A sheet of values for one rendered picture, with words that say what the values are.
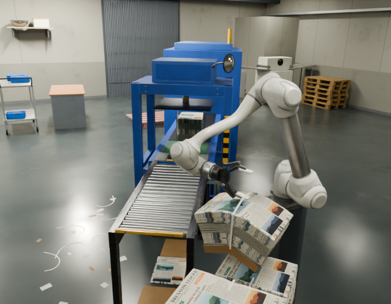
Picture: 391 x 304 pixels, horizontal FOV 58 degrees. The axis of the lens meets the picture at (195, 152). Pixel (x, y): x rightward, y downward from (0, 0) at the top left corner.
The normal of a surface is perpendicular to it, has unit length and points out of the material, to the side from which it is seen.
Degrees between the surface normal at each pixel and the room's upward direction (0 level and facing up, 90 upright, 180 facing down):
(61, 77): 90
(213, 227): 90
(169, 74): 90
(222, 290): 0
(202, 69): 90
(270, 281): 1
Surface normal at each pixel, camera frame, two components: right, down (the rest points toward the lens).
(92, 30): 0.48, 0.29
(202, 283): 0.03, -0.95
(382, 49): -0.88, 0.14
